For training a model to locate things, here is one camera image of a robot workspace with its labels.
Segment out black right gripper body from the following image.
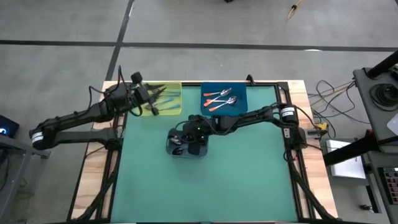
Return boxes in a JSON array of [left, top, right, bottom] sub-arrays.
[[182, 123, 208, 156]]

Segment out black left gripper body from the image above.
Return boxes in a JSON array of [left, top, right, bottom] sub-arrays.
[[131, 72, 160, 116]]

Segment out grey plastic bin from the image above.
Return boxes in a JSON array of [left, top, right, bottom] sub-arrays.
[[165, 126, 209, 159]]

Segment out yellow-green plastic bin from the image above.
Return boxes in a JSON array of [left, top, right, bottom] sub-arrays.
[[136, 81, 184, 117]]

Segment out blue plastic bin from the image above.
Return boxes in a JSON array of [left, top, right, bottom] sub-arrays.
[[200, 82, 249, 117]]

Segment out teal table mat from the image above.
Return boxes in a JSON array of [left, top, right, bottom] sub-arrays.
[[110, 84, 299, 222]]

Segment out black device with blue light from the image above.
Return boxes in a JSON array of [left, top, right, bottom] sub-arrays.
[[0, 114, 20, 139]]

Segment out black diagonal bar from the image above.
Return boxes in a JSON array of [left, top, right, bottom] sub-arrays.
[[322, 132, 379, 168]]

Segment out grey metal stand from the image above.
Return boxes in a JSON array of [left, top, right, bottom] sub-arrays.
[[0, 133, 52, 224]]

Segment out white box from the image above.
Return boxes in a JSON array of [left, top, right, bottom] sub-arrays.
[[325, 139, 367, 180]]

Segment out grey equipment rack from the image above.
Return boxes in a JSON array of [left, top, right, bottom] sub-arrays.
[[362, 151, 398, 224]]

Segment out grey equipment cart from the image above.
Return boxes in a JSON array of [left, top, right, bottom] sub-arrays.
[[353, 67, 398, 153]]

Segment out black keypad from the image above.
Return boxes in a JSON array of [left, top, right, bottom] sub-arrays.
[[377, 167, 398, 206]]

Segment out white sheet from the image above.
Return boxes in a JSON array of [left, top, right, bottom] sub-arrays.
[[386, 113, 398, 137]]

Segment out black pole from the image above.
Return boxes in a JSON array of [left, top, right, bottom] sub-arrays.
[[366, 50, 398, 79]]

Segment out black aluminium table frame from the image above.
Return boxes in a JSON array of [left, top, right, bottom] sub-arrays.
[[67, 74, 340, 224]]

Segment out yellow-orange floor cable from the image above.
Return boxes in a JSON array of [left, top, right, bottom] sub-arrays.
[[286, 0, 305, 20]]

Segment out loose black floor cables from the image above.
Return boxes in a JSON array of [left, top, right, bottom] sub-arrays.
[[307, 80, 373, 125]]

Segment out coiled black cable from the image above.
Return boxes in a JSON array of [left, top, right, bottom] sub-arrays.
[[369, 83, 398, 112]]

